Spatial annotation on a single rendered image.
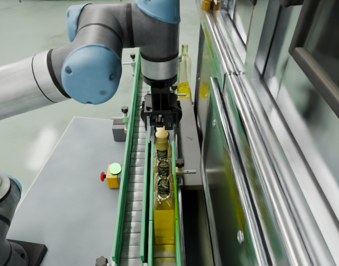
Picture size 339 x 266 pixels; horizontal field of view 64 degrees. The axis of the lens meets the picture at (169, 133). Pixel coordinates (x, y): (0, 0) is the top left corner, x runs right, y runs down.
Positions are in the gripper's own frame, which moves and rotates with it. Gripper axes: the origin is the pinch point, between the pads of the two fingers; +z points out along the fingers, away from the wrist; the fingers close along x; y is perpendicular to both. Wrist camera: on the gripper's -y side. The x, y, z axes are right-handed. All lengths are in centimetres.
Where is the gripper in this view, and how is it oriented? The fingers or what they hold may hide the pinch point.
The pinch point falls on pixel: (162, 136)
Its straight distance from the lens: 70.9
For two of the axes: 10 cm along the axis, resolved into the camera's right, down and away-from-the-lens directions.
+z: 0.0, 7.4, 6.8
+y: 0.3, 6.8, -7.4
